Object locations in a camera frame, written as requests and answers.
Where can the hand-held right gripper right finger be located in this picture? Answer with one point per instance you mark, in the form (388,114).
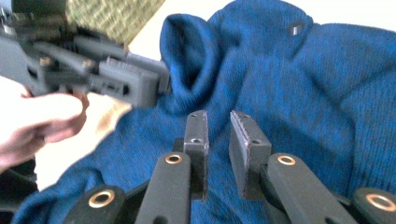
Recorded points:
(249,155)

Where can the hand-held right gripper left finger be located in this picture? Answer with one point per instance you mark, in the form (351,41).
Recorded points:
(197,133)

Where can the green woven basket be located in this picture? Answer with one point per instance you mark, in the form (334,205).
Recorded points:
(109,15)

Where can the blue fishbone print sweater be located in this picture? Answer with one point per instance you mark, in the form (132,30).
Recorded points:
(311,93)

